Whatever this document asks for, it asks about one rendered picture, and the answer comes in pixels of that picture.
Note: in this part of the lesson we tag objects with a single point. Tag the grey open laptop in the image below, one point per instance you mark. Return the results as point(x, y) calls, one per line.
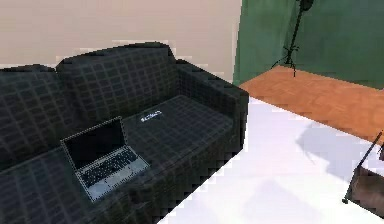
point(110, 163)

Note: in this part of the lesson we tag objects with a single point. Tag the black tripod floor lamp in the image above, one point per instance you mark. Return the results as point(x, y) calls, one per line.
point(293, 40)

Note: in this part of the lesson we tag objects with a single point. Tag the black checked sofa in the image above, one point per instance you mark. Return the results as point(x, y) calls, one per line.
point(186, 133)

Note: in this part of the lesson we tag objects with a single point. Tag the black remote control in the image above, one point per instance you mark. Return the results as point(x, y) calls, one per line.
point(151, 116)

